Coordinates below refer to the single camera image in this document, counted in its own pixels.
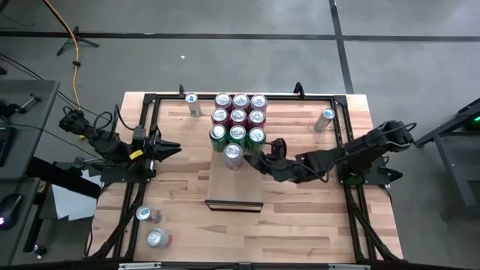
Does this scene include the black metal table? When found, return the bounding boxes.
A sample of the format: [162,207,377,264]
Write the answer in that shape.
[412,97,480,218]

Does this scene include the white paper sheets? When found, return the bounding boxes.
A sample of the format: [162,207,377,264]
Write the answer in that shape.
[50,168,104,222]

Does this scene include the metal hand tool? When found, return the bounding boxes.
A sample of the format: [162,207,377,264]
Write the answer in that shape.
[16,93,43,113]

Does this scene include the black diagonal beam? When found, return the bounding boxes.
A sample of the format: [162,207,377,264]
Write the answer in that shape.
[25,156,103,200]

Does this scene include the slim silver blue can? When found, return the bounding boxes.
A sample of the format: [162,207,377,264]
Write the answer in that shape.
[313,107,337,133]
[184,92,203,119]
[135,205,163,225]

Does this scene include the black computer mouse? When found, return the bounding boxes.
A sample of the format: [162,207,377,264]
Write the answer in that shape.
[0,193,24,230]

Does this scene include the black tripod stand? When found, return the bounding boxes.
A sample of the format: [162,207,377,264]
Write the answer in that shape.
[55,25,101,57]

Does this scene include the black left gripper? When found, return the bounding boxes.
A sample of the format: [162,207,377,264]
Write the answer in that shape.
[130,126,183,172]

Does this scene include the grey side table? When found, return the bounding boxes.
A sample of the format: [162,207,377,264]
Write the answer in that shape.
[0,176,41,266]
[0,79,61,181]

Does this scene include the red Coca-Cola can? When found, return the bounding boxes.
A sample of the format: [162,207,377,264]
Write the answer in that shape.
[229,108,248,128]

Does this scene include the silver red soda can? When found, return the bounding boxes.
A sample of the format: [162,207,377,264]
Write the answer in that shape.
[250,93,269,113]
[223,142,245,172]
[210,107,230,128]
[232,93,251,113]
[247,109,267,131]
[145,226,174,248]
[214,92,233,113]

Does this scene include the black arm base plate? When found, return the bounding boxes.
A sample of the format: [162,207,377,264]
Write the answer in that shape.
[100,164,155,185]
[335,155,404,187]

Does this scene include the dark keyboard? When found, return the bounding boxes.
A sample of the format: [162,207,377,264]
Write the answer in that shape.
[0,126,17,168]

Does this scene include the orange floor cable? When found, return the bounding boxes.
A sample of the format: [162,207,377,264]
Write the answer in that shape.
[41,0,84,113]

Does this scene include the wooden shelf black metal frame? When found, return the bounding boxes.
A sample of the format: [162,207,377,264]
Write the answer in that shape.
[204,100,266,214]

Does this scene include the green soda can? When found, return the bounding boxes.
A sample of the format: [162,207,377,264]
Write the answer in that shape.
[247,126,268,151]
[228,124,248,149]
[208,124,229,153]

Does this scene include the black aluminium table frame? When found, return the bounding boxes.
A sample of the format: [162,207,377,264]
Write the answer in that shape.
[85,91,404,266]

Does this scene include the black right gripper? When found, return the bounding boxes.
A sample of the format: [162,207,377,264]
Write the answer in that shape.
[244,139,301,184]

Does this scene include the silver edge bracket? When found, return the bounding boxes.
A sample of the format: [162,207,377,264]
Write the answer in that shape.
[328,263,372,270]
[118,262,163,270]

